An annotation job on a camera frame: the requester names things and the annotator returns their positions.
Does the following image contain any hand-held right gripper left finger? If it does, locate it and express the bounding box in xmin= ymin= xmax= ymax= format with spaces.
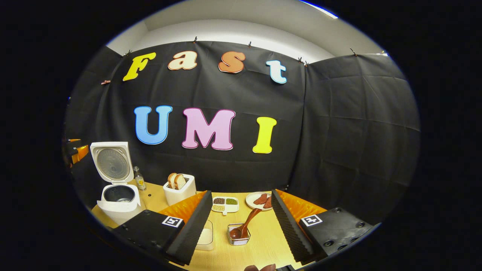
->
xmin=113 ymin=190 xmax=214 ymax=266

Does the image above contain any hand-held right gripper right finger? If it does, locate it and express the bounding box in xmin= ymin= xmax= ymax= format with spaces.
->
xmin=271 ymin=189 xmax=378 ymax=264

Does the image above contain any white rice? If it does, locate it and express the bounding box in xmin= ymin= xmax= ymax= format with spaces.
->
xmin=197 ymin=227 xmax=213 ymax=245

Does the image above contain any clear plastic rice container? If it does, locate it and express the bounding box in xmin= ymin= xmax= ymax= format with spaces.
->
xmin=196 ymin=219 xmax=215 ymax=251

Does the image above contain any metal wire chopstick holder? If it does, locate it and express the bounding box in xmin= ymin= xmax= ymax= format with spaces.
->
xmin=227 ymin=223 xmax=251 ymax=246

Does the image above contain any brown wooden spoon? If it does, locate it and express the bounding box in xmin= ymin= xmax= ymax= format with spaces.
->
xmin=230 ymin=208 xmax=262 ymax=240

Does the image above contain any white rice cooker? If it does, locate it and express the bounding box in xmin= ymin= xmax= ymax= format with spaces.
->
xmin=90 ymin=142 xmax=146 ymax=225

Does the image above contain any white toaster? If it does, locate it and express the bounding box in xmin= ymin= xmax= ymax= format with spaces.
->
xmin=163 ymin=177 xmax=197 ymax=206

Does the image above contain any white divided bean dish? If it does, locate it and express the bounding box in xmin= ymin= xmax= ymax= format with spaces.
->
xmin=212 ymin=196 xmax=239 ymax=215

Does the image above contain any white oval plate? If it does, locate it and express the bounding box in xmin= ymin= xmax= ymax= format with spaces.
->
xmin=246 ymin=192 xmax=273 ymax=211

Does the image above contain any small glass bottle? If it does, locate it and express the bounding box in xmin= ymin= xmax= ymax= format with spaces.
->
xmin=134 ymin=166 xmax=146 ymax=191

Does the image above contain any black backdrop cloth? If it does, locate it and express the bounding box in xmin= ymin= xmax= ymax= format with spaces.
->
xmin=64 ymin=41 xmax=421 ymax=226

